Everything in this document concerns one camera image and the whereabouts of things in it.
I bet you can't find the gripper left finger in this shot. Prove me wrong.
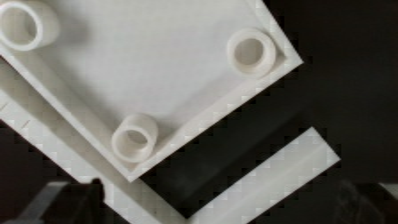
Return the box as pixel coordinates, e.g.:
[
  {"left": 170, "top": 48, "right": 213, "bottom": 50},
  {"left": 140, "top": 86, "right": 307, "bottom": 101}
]
[{"left": 10, "top": 179, "right": 104, "bottom": 224}]

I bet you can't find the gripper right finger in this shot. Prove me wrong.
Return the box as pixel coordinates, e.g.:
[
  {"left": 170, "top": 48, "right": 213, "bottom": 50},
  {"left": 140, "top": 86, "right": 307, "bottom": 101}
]
[{"left": 332, "top": 181, "right": 398, "bottom": 224}]

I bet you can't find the white square tabletop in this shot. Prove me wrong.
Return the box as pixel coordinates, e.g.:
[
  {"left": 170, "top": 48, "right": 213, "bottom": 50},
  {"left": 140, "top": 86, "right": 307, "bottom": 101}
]
[{"left": 0, "top": 0, "right": 301, "bottom": 179}]

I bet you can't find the white U-shaped fence wall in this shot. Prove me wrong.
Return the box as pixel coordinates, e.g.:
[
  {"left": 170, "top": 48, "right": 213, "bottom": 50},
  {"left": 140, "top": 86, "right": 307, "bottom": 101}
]
[{"left": 0, "top": 61, "right": 339, "bottom": 224}]

